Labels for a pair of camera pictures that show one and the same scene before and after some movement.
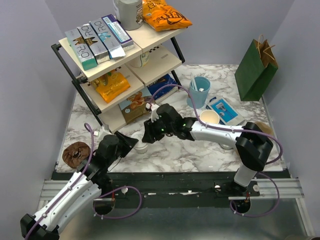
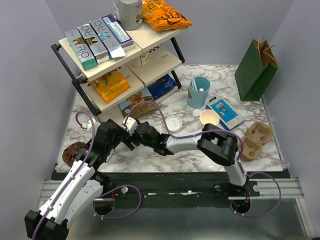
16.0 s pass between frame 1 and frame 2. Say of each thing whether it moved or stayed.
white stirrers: stayed
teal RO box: stayed
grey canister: stayed
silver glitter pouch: moved
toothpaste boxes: stayed
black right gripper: moved
